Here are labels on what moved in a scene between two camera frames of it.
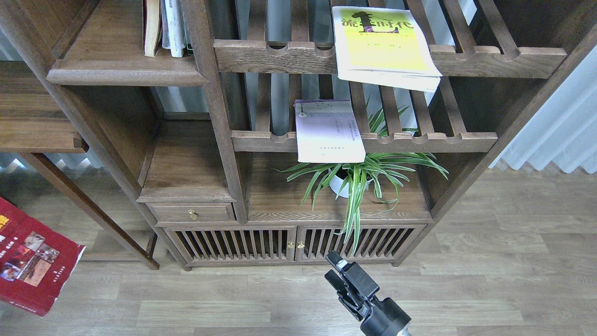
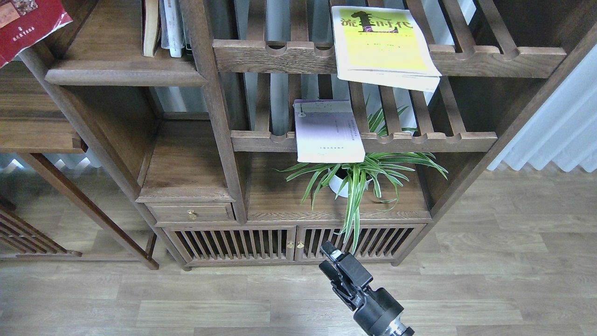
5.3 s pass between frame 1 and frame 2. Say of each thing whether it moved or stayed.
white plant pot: stayed
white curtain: stayed
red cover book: moved
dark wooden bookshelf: stayed
